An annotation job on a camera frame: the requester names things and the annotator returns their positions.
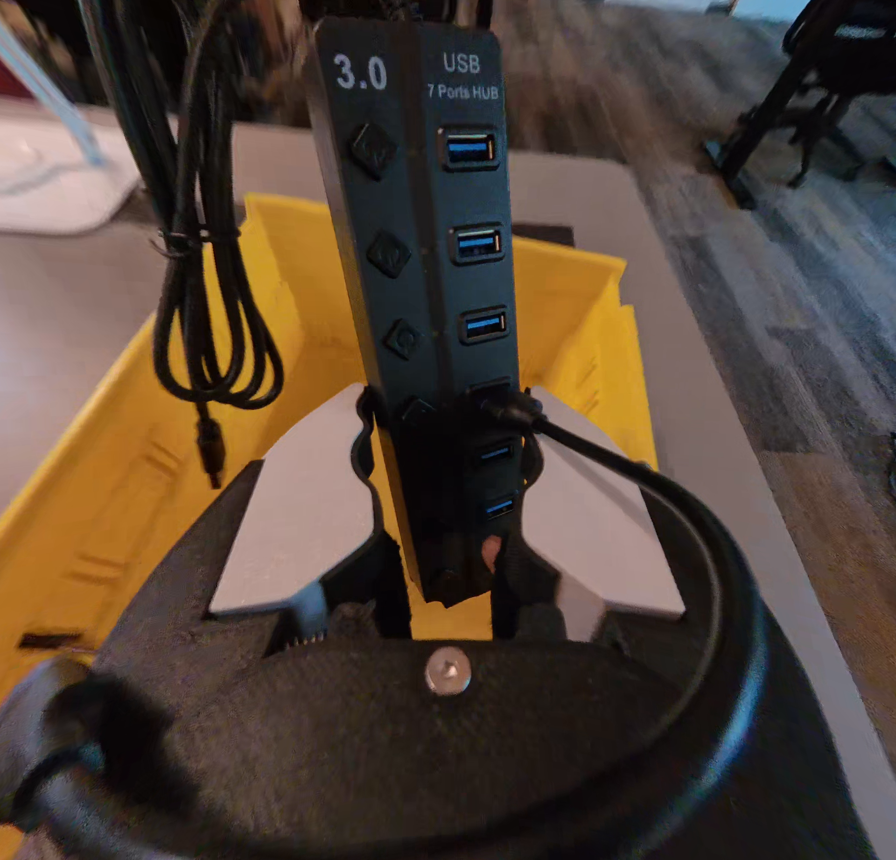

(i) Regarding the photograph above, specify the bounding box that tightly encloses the black metal stand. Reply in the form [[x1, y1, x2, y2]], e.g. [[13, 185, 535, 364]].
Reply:
[[703, 0, 896, 211]]

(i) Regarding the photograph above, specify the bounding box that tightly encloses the black multi-port usb hub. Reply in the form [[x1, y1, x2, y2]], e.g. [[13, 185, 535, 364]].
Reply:
[[302, 18, 525, 605]]

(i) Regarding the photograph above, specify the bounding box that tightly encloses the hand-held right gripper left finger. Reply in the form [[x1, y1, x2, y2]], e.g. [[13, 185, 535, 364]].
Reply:
[[208, 382, 386, 640]]

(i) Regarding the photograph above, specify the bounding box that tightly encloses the black blue-banded usb cable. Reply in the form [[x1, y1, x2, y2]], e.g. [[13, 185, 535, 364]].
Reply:
[[0, 387, 767, 860]]

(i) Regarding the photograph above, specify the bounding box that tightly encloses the yellow plastic bin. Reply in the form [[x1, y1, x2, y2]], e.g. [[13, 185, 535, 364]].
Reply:
[[0, 191, 659, 707]]

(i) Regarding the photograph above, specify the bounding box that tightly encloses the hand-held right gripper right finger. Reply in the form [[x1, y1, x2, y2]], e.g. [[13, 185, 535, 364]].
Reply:
[[517, 385, 687, 642]]

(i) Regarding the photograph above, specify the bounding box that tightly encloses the clear acrylic stand white base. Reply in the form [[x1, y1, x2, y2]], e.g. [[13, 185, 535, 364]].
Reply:
[[0, 6, 144, 236]]

